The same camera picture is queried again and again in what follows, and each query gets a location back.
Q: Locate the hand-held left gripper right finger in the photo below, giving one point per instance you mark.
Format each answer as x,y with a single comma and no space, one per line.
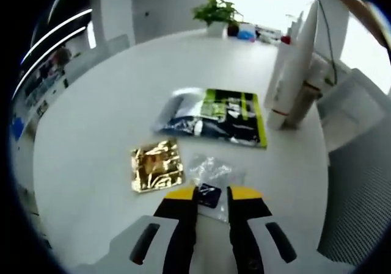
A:
244,225

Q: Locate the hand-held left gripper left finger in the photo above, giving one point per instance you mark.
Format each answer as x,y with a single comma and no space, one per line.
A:
180,225

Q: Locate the clear plastic bag dark sample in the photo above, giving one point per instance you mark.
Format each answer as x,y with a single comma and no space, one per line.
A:
214,176

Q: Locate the clear-capped red-banded skincare pump bottle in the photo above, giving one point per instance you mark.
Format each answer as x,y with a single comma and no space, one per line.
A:
286,39

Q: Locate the gold foil skincare sachet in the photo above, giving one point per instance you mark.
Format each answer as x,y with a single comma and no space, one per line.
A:
157,167

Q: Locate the small white skincare bottle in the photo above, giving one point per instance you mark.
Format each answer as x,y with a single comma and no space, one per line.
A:
316,72

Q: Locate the large white skincare tube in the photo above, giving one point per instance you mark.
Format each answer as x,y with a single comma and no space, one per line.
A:
290,78

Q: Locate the green black skincare sachet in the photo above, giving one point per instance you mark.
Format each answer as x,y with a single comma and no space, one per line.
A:
214,118

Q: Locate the blue storage bin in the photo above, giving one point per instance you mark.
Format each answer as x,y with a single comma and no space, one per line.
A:
16,127

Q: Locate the green potted plant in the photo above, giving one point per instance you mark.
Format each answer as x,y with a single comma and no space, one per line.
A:
215,13

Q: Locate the dark red vase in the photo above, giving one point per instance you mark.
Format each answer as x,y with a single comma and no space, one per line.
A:
233,30

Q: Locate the blue plastic bag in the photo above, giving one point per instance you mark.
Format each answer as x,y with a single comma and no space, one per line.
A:
247,36

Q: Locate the grey mesh office chair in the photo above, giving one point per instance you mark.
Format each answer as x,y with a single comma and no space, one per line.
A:
351,133

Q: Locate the white ceiling light strip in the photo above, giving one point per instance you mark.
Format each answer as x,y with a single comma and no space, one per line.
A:
49,57
58,31

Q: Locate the white cabinet counter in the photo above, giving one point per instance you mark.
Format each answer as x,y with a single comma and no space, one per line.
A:
46,88

